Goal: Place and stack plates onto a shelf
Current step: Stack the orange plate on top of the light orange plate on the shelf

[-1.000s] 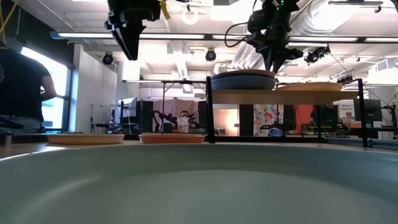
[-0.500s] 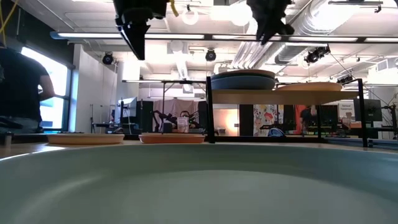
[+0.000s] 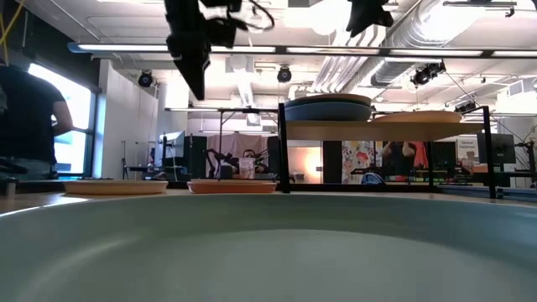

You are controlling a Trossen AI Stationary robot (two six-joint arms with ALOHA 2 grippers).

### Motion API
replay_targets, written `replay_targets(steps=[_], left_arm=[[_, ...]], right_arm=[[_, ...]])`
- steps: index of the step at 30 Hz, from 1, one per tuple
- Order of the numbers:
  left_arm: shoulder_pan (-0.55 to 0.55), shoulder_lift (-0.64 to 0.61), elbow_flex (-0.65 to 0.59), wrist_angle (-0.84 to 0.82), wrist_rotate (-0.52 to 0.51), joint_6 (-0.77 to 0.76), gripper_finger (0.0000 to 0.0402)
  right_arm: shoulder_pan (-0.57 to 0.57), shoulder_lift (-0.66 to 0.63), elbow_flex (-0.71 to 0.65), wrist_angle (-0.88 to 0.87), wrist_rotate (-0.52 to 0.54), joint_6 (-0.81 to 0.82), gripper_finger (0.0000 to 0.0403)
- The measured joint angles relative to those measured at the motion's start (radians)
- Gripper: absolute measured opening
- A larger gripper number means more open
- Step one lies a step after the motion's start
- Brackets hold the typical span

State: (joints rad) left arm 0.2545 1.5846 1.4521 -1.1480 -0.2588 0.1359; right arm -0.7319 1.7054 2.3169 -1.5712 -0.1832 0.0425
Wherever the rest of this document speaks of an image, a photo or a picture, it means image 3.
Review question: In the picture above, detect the black cabinet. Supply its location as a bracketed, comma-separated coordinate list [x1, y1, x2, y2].
[184, 134, 209, 180]

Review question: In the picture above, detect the black square monitor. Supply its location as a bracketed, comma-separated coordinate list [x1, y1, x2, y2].
[477, 133, 517, 165]

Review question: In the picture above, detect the blue plate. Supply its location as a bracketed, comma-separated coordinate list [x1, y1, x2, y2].
[284, 102, 373, 123]

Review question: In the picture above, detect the white paper bag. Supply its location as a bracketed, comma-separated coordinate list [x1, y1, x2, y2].
[237, 157, 257, 180]

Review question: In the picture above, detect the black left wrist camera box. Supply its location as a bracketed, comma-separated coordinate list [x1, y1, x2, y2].
[208, 0, 249, 49]

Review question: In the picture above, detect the black aluminium table frame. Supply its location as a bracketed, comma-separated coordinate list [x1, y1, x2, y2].
[435, 184, 537, 203]

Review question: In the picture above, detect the cream plate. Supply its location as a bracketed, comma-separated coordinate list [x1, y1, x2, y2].
[372, 110, 463, 124]

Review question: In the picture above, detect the silver ventilation duct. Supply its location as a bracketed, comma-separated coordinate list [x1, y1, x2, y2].
[341, 0, 462, 93]

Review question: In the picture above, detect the blue round object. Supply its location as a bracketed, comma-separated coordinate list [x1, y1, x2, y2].
[360, 171, 386, 185]

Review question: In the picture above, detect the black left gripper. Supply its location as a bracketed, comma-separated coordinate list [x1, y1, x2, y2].
[163, 0, 212, 102]

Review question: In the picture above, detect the white plate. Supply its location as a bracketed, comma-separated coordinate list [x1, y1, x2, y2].
[63, 179, 169, 196]

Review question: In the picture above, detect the terracotta orange plate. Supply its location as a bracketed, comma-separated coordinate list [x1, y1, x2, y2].
[186, 179, 279, 195]

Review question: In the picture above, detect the black dish rack frame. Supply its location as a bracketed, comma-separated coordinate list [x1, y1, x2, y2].
[278, 102, 497, 200]

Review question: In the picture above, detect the sage green plate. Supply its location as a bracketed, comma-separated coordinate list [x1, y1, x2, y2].
[0, 192, 537, 302]

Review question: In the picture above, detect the dark green plate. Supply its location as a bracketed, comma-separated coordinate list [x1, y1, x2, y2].
[284, 96, 373, 109]

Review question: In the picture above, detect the bright window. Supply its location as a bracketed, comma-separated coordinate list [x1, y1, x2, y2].
[27, 62, 96, 177]

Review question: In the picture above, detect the floral patterned panel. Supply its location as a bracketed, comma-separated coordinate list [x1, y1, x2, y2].
[341, 140, 376, 185]

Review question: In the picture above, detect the small grey monitor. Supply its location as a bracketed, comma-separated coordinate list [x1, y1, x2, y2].
[158, 130, 186, 159]

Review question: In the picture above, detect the white printed sign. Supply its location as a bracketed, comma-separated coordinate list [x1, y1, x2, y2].
[456, 136, 480, 163]

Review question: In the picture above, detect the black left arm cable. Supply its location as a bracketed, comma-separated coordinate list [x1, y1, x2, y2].
[245, 0, 276, 33]

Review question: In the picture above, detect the person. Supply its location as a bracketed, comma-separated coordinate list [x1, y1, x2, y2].
[0, 62, 76, 180]
[239, 148, 269, 180]
[380, 141, 430, 177]

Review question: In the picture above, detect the black overhead light bar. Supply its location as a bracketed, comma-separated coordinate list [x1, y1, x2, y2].
[66, 41, 537, 59]

